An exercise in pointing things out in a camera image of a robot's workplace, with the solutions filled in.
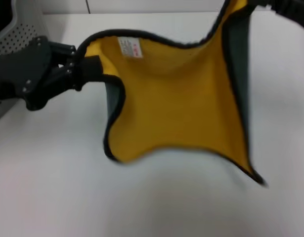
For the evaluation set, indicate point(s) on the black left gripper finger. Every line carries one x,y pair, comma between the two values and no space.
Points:
92,69

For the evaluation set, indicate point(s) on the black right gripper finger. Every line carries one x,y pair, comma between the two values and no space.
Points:
270,5

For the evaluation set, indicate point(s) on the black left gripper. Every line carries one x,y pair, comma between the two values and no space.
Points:
13,74

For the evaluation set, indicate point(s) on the yellow grey black-edged towel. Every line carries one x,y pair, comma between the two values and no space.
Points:
179,98

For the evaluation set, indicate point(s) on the grey perforated storage box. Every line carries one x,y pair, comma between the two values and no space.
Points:
15,34

